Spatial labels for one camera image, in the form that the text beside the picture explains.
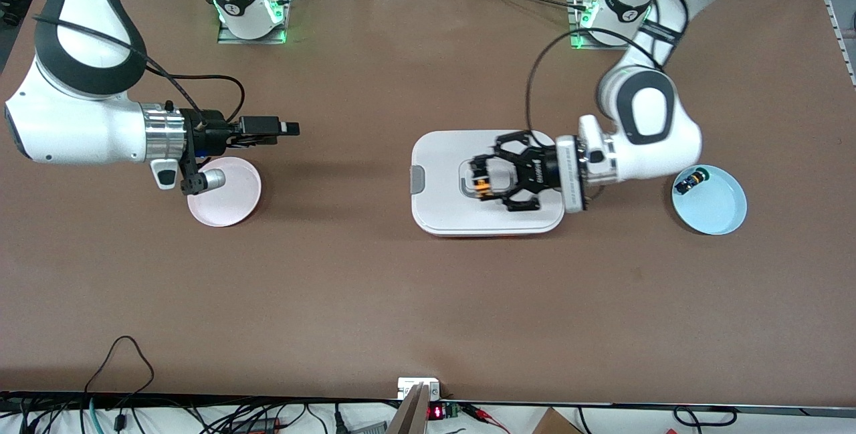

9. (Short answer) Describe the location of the pink round plate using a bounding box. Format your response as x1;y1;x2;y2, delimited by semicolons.
187;156;263;228

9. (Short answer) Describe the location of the white lidded container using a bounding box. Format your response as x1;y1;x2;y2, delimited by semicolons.
409;130;566;239

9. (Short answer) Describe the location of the black toy with green tip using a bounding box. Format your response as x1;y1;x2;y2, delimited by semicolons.
674;168;711;195

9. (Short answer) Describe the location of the light blue round plate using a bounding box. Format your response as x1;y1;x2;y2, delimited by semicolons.
671;165;748;236

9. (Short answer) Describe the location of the small white box device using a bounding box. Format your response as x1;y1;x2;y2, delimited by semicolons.
397;377;442;400

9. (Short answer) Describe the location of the red clip lead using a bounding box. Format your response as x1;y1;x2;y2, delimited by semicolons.
461;404;510;433

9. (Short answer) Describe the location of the brown cardboard piece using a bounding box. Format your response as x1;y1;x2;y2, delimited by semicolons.
532;407;584;434

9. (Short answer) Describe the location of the black power adapter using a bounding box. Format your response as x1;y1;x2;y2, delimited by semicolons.
231;417;282;433

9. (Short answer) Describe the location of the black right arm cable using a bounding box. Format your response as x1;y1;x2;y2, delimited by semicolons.
33;16;245;128

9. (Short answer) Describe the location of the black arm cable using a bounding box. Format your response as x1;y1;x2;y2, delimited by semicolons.
526;0;689;147
33;16;245;128

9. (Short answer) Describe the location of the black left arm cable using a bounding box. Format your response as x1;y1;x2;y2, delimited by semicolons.
526;0;689;147

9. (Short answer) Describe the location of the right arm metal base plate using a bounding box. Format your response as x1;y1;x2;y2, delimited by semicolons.
216;0;295;45

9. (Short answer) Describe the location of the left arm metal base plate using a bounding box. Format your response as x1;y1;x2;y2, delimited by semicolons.
567;0;643;51

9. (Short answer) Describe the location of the thin black looped cable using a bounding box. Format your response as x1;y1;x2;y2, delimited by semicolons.
84;336;156;398

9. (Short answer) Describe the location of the grey slanted post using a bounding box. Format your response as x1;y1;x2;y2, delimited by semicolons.
387;384;430;434

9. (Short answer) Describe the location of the black coiled cable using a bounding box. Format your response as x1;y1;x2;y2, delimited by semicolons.
672;406;740;428

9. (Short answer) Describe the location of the perforated metal rail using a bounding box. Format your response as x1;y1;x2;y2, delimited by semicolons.
824;0;856;87

